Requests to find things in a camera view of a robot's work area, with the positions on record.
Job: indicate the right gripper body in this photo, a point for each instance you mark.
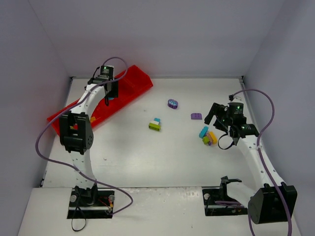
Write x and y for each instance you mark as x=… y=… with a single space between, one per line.
x=219 y=113

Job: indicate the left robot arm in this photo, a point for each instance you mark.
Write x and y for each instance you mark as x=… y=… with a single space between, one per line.
x=76 y=133

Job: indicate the purple round lego piece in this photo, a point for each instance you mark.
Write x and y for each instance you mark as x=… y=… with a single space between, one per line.
x=172 y=103

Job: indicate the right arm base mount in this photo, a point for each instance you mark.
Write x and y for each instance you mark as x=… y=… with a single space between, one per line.
x=218 y=203

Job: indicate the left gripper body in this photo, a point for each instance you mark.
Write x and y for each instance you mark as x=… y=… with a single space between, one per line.
x=111 y=89

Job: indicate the long green lego brick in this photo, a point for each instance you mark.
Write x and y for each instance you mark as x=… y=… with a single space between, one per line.
x=154 y=126

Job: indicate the green lego in pile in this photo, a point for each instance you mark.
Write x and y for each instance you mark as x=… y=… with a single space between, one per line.
x=205 y=140

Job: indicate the pink lego in pile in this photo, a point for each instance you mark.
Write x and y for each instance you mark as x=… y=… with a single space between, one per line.
x=210 y=142

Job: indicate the turquoise lego in pile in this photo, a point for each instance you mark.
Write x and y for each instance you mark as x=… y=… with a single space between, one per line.
x=203 y=132

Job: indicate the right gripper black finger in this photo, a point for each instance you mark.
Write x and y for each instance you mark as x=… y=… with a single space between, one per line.
x=218 y=124
x=214 y=110

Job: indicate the purple lego brick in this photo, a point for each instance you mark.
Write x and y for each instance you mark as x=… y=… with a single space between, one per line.
x=196 y=116

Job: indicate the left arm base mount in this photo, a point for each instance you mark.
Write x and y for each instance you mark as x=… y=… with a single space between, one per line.
x=99 y=206

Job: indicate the red compartment tray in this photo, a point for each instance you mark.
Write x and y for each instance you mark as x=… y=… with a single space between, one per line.
x=133 y=85

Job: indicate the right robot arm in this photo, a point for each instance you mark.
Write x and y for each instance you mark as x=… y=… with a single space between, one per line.
x=272 y=200

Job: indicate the yellow lego in pile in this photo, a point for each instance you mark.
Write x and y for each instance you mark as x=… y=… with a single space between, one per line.
x=213 y=139

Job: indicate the white curved lego brick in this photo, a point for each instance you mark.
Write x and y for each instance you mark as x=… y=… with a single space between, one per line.
x=155 y=122

